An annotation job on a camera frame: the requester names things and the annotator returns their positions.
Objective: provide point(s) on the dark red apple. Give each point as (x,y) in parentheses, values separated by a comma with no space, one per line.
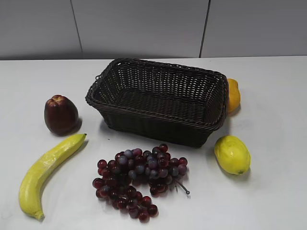
(60,115)

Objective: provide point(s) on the black woven basket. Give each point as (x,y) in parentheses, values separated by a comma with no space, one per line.
(163,101)

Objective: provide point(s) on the orange fruit behind basket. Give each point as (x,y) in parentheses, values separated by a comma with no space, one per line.
(234,95)

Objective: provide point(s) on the red grape bunch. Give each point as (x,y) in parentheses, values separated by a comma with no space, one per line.
(133,177)

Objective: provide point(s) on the yellow lemon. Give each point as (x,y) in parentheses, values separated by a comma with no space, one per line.
(232,155)

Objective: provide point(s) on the yellow banana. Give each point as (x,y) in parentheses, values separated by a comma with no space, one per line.
(35,178)

